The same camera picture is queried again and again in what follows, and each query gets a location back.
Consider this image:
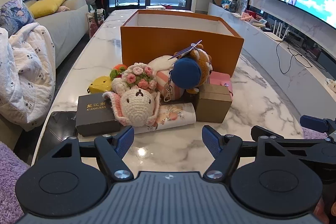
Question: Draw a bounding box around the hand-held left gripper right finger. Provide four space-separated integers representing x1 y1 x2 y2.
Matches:
202 125 292 182

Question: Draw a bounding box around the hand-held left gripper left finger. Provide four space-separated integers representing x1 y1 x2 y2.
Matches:
42 126 135 182

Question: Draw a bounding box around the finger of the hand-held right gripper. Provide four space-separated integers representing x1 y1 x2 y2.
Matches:
251 126 324 161
300 114 336 136

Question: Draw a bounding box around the olive small box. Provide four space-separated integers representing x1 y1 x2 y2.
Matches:
195 83 233 123

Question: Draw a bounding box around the white crochet bunny plush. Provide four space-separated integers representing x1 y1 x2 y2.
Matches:
102 63 161 127

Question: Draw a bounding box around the dark grey gift box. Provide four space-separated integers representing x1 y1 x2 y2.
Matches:
76 93 122 137

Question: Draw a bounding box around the white floral canister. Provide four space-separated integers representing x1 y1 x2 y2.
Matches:
134 103 197 134

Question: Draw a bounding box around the yellow tape measure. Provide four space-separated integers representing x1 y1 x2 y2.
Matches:
87 76 113 94

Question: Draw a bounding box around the pink card wallet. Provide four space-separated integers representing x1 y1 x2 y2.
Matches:
209 71 234 96

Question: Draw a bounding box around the crochet orange strawberry toy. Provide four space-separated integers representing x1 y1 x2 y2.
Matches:
110 64 128 81

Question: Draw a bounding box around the blue round keychain pouch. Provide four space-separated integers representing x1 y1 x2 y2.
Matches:
164 56 202 102

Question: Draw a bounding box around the brown plush toy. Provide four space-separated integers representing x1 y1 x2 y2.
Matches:
168 40 213 94

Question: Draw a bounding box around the pink white plush pouch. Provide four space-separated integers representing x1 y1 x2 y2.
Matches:
147 55 185 102

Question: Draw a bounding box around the orange cardboard box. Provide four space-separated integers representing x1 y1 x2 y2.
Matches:
120 9 244 78

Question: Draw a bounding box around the person's right hand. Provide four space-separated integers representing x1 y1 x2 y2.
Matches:
314 198 336 224

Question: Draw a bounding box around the black smartphone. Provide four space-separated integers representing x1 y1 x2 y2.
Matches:
33 111 78 165

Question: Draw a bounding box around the white router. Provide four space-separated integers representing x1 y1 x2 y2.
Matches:
270 21 290 42

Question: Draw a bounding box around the white marble TV cabinet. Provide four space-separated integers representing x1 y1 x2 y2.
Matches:
208 2 336 109

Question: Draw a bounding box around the panda print blanket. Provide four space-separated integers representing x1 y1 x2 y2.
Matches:
0 22 56 132

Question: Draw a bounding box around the floral shopping bag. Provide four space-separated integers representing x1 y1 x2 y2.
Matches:
87 9 106 39

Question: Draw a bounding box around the grey sofa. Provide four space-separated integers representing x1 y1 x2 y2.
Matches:
0 0 90 151

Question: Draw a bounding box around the yellow pillow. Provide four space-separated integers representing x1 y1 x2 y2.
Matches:
28 0 69 19

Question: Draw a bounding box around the blue patterned pillow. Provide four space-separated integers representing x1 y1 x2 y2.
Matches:
0 0 35 38

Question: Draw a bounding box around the black cable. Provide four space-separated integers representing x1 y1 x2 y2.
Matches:
276 40 313 74

